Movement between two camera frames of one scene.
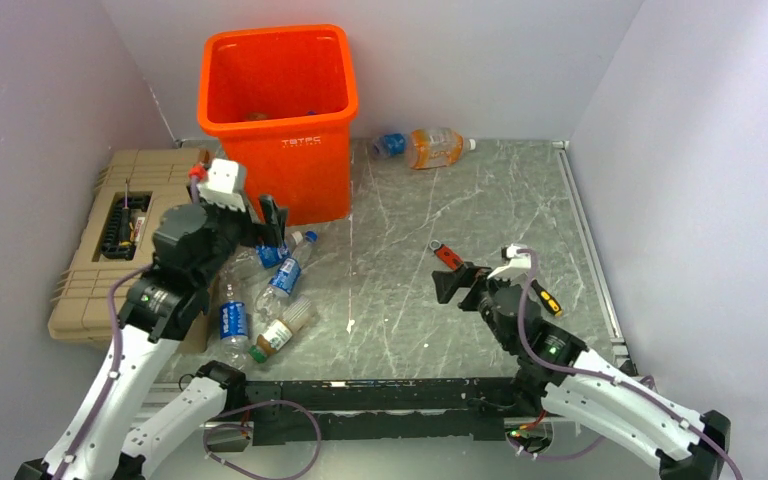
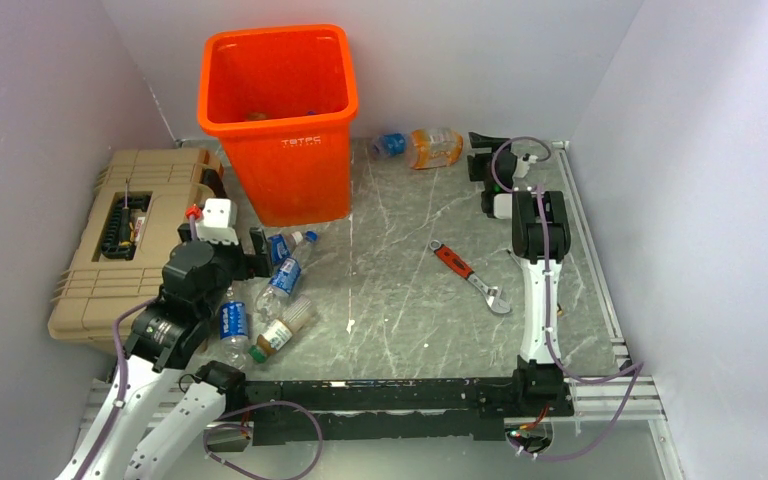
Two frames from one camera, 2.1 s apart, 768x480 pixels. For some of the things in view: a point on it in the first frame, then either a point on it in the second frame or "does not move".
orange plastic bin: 284,99 does not move
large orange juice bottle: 436,147 does not move
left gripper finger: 277,215 → 263,250
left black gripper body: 236,228 → 240,265
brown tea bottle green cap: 279,332 does not move
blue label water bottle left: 233,324 does not move
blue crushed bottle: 391,144 does not move
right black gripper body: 481,288 → 478,170
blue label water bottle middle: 283,280 does not move
